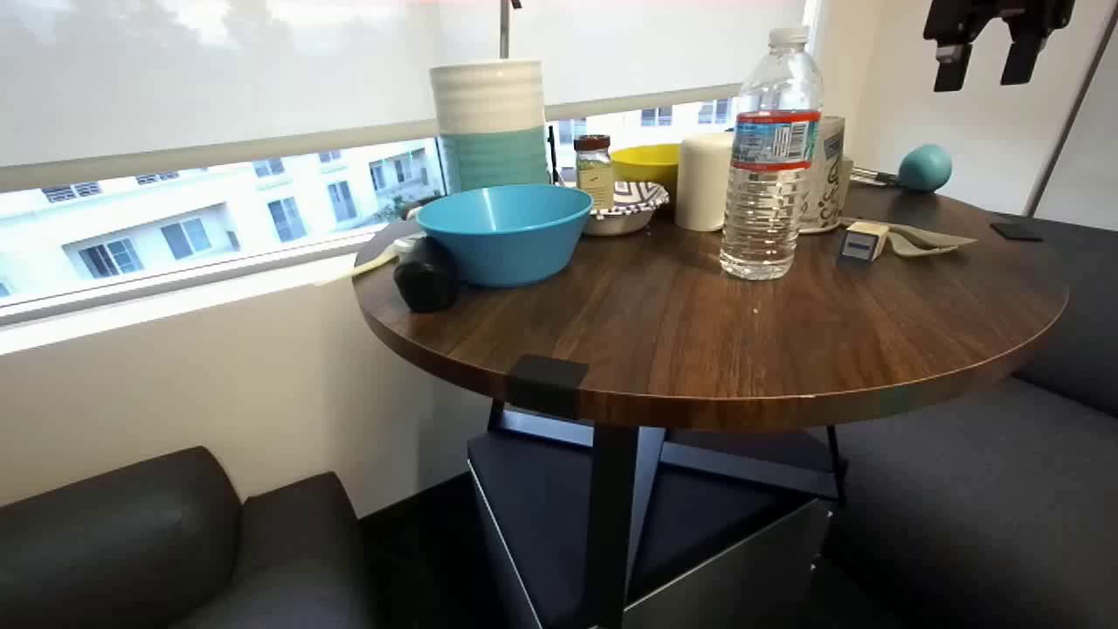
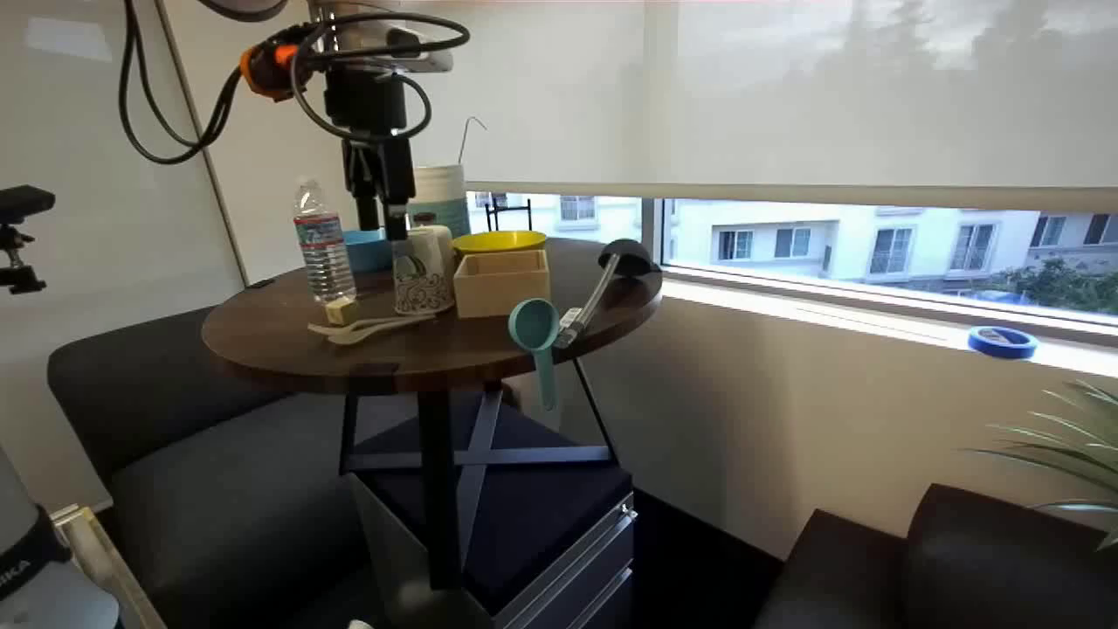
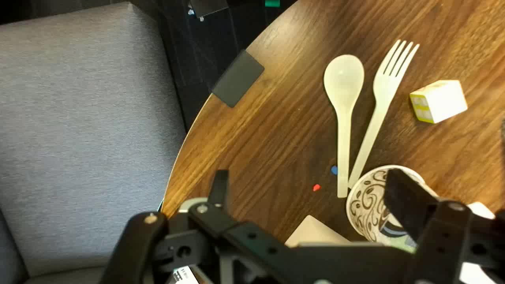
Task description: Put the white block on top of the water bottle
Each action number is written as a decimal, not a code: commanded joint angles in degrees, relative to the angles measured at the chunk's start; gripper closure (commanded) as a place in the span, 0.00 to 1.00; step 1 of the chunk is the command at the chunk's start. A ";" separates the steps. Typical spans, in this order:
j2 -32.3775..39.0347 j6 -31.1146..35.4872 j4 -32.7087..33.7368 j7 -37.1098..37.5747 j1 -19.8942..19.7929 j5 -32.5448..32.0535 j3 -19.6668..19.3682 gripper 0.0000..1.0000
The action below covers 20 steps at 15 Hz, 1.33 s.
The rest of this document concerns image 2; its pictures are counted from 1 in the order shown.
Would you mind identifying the plain white cylinder cup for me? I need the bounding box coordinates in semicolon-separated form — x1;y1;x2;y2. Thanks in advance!
404;221;459;316

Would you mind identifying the white patterned label cup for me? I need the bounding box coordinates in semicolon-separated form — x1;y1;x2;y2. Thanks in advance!
393;236;444;323

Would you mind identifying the white roller blind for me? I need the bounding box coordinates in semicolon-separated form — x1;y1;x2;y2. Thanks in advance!
446;0;1118;217

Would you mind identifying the wooden spoon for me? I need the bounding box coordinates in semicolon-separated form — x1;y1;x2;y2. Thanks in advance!
304;319;404;348

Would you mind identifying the yellow bowl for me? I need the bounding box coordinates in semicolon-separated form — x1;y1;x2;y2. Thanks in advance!
446;228;552;257

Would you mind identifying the blue plastic bowl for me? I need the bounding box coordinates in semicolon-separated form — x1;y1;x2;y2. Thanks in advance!
341;228;394;278

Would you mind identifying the green potted plant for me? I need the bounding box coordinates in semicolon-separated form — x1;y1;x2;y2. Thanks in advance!
974;373;1118;552

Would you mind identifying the grey fabric sofa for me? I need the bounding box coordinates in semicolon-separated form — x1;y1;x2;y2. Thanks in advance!
46;305;394;629

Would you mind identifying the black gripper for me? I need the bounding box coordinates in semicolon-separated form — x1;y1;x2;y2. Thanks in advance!
323;63;421;245

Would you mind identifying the black leather armchair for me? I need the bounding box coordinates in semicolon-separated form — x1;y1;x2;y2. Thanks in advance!
750;483;1118;629

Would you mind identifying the teal ball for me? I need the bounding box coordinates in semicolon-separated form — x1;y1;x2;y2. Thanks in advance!
507;295;565;420

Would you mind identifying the black camera on mount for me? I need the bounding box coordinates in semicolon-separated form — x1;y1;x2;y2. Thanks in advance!
0;183;58;298

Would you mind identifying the wooden fork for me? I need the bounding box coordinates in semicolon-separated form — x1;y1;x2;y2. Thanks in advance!
336;305;439;337

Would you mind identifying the white window sill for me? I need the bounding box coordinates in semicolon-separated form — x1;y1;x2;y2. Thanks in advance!
657;268;1118;381

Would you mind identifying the grey device with black band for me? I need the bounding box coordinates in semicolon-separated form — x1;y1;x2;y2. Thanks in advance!
0;447;124;629

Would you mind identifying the blue tape roll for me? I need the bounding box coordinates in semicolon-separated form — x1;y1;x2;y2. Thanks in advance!
966;325;1040;362

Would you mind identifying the white and teal canister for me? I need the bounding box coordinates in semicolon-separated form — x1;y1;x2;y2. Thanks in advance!
404;160;471;240

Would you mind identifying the long black hanging cable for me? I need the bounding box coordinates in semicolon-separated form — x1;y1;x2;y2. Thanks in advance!
114;0;256;168

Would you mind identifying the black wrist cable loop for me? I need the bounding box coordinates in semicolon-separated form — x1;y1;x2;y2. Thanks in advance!
287;10;475;150

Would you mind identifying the black metal table base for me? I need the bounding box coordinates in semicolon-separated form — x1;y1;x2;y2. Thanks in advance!
336;381;622;595

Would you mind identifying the orange cable connector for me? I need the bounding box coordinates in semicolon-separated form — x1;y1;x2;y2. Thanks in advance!
238;38;308;105

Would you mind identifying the thin blind pull wand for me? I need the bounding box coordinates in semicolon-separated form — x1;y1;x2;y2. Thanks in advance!
454;111;489;168

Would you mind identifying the clear plastic water bottle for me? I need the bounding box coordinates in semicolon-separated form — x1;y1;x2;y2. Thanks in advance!
289;176;359;309

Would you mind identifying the light wooden box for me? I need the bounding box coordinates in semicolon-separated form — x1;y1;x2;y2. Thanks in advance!
451;245;552;323

